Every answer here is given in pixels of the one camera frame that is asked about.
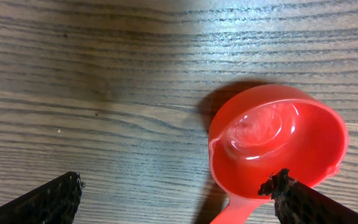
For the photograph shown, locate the red measuring scoop blue handle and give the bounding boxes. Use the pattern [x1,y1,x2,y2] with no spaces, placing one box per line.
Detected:
[208,85,349,223]

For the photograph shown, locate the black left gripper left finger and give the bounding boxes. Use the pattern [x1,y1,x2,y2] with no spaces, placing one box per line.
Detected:
[0,172,83,224]

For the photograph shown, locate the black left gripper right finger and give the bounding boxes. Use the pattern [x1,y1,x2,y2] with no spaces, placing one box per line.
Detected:
[258,169,358,224]

